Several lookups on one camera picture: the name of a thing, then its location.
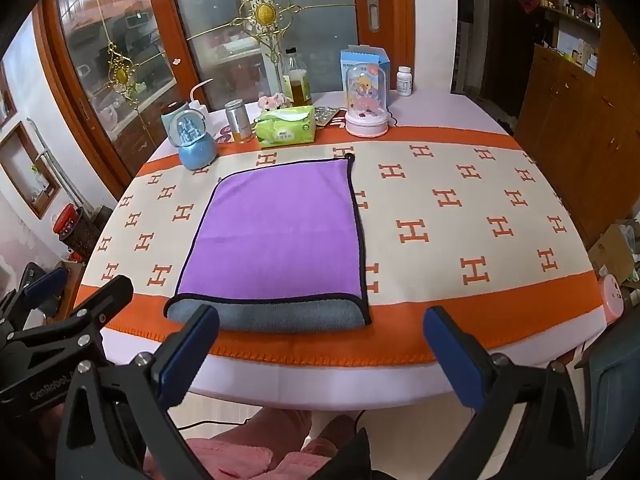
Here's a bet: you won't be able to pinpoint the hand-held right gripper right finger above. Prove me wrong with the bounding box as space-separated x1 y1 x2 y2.
422 306 589 480

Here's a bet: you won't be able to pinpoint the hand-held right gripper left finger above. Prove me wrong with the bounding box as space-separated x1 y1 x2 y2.
55 304 221 480

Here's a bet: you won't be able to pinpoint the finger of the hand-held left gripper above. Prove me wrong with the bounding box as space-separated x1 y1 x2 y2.
10 266 70 323
67 274 135 333

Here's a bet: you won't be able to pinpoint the purple and grey towel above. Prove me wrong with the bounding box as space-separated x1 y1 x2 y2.
164 155 373 334

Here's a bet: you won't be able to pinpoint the red pot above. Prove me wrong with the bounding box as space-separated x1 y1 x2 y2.
52 203 86 242

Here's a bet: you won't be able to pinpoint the orange and beige printed blanket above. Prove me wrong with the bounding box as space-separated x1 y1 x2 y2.
75 125 609 367

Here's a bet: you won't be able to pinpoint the person's pink fleece pants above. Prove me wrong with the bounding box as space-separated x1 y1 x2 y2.
144 404 362 480

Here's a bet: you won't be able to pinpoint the dark teal chair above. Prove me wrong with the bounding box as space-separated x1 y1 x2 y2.
574 329 640 480

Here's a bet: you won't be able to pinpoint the pink stool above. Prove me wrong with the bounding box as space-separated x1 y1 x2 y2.
602 275 626 326

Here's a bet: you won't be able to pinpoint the blue snow globe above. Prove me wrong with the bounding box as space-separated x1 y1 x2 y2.
169 108 219 171

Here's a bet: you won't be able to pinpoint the teal cup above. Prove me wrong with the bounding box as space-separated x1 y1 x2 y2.
160 100 194 149

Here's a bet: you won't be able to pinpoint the cardboard box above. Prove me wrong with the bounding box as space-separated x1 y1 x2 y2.
587 222 640 292

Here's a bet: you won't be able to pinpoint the metal can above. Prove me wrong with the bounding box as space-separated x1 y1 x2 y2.
224 100 252 144

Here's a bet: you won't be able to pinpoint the small gold door ornament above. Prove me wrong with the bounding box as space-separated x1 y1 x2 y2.
106 41 142 95

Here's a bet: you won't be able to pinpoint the green tissue pack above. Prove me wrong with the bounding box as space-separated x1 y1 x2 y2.
253 105 318 149

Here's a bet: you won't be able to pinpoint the pink toy figurine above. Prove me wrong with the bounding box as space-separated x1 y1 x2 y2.
258 92 294 111

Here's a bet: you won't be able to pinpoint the pink glass dome ornament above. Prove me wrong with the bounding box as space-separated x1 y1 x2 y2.
344 63 390 138

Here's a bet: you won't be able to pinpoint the wooden cabinet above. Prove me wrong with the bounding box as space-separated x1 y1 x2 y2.
514 0 640 252

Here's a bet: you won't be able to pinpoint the silver blister pack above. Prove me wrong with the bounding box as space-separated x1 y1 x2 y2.
314 105 346 127

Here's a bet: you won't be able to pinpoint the clear oil bottle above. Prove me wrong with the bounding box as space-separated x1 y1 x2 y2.
281 47 313 109

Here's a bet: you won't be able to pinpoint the blue carton box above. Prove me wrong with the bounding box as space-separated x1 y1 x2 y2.
340 45 392 111

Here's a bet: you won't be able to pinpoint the large gold door ornament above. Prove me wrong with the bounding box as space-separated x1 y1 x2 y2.
231 0 304 63

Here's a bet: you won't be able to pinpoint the wooden shelf with small things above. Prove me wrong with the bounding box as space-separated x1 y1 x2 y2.
537 0 604 79

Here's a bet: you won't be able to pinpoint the black cable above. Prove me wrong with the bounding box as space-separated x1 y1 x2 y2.
179 409 367 432

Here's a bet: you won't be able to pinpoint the white charger with cable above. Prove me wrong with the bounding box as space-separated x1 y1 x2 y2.
187 78 216 117

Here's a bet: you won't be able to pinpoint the glass sliding door wooden frame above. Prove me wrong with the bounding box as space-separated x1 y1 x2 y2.
42 0 197 188
142 0 417 117

